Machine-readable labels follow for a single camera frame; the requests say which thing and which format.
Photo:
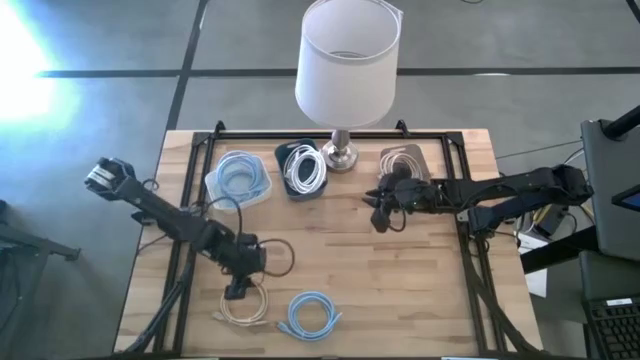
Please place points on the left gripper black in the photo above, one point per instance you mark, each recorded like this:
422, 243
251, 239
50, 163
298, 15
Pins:
247, 257

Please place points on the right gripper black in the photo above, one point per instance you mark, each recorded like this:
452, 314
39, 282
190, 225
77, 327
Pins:
410, 195

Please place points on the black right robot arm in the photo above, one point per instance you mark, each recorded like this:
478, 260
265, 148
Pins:
515, 187

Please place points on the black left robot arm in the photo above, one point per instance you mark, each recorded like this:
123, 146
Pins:
160, 212

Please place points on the black table clamp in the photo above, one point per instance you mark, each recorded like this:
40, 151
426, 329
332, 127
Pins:
402, 127
219, 127

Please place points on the silver metal mounting plate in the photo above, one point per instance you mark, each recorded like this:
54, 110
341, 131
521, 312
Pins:
465, 216

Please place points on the dark teal plastic bin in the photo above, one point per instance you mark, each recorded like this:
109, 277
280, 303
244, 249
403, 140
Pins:
281, 165

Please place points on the white plastic bin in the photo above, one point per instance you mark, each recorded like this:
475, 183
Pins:
212, 192

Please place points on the silver table lamp white shade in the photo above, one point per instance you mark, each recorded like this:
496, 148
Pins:
345, 75

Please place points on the black stand beam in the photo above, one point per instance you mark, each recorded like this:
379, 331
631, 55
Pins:
560, 252

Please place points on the black floor tripod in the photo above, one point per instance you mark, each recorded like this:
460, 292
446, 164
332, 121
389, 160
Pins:
35, 245

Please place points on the grey computer monitor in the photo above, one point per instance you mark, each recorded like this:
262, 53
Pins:
610, 200

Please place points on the black monitor pole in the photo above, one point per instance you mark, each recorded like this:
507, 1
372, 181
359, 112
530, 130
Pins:
622, 124

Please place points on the black laptop keyboard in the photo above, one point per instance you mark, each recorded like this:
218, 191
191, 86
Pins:
615, 330

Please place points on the black metal table frame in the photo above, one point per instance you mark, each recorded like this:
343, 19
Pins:
260, 135

